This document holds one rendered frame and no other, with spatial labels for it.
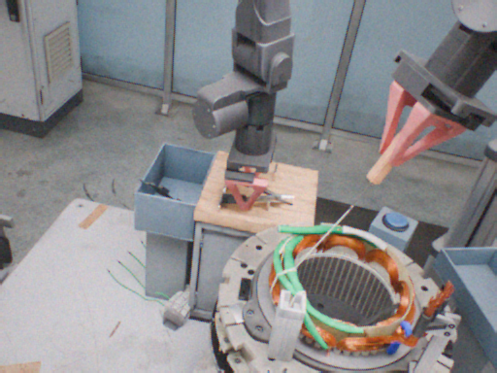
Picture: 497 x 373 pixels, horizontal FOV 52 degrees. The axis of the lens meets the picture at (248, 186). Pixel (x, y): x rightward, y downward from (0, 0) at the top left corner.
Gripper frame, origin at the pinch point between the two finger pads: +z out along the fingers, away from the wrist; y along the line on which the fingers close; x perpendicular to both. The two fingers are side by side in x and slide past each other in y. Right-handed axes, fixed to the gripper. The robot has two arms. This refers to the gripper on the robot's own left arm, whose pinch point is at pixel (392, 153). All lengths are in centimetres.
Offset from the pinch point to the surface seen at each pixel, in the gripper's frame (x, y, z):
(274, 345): -4.3, 6.7, 24.2
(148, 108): 86, -237, 130
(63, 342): -12, -24, 66
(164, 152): 1, -44, 34
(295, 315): -5.2, 7.0, 18.3
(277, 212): 11.6, -20.5, 26.3
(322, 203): 143, -124, 98
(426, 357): 9.2, 14.4, 16.5
